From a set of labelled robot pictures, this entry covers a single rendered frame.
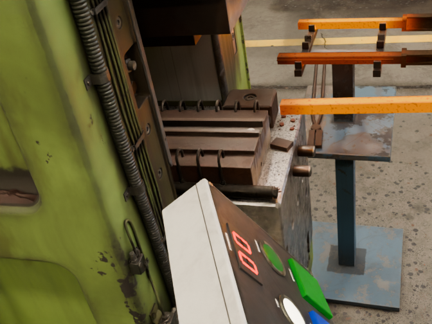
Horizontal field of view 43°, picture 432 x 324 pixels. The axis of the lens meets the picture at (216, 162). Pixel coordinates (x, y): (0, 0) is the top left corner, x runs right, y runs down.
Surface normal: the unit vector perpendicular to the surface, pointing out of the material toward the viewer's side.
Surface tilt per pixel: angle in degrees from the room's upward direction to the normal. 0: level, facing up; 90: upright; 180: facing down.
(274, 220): 90
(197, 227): 30
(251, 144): 0
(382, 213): 0
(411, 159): 0
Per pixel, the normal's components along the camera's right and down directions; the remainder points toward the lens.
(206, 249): -0.62, -0.58
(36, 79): -0.25, 0.59
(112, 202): 0.96, 0.03
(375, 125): -0.15, -0.80
